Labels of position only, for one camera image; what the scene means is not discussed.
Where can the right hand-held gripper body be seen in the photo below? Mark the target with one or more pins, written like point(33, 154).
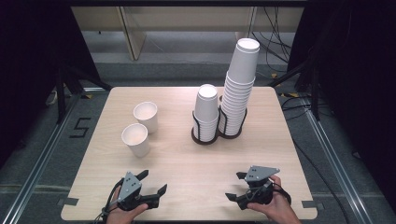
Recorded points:
point(260, 172)

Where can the white paper cup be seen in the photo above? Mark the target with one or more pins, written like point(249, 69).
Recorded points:
point(149, 121)
point(138, 146)

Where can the tall stack of white cups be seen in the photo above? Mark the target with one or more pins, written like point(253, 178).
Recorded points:
point(244, 65)

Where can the person's right hand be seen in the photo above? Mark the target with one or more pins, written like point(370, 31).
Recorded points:
point(278, 207)

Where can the black tape strip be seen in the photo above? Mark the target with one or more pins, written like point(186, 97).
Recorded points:
point(70, 201)
point(311, 204)

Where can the beige cabinet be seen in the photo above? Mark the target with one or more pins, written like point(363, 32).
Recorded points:
point(134, 34)

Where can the aluminium floor rail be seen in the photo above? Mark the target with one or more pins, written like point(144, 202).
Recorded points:
point(40, 161)
point(336, 161)

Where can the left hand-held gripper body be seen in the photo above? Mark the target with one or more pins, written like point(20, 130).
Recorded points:
point(129, 186)

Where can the short stack of white cups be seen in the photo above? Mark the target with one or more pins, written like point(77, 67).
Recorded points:
point(206, 105)

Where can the person's left hand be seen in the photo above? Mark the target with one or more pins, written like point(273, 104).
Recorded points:
point(123, 216)

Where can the black metal stand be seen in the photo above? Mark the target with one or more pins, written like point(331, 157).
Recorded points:
point(314, 87)
point(60, 93)

